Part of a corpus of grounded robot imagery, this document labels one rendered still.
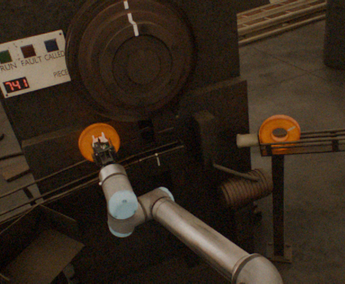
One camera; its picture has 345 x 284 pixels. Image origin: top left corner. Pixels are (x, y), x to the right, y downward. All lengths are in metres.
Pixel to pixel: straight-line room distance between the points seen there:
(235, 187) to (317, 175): 1.01
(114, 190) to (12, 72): 0.56
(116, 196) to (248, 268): 0.46
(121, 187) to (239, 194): 0.58
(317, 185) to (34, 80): 1.72
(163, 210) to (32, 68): 0.68
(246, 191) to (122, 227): 0.57
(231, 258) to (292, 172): 1.59
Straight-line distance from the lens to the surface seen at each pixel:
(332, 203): 2.33
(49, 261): 1.38
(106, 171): 1.25
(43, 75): 1.44
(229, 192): 1.57
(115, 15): 1.26
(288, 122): 1.53
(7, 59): 1.42
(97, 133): 1.42
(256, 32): 5.04
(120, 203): 1.17
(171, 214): 1.21
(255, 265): 0.95
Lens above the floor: 1.53
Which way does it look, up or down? 31 degrees down
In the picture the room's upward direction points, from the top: 10 degrees counter-clockwise
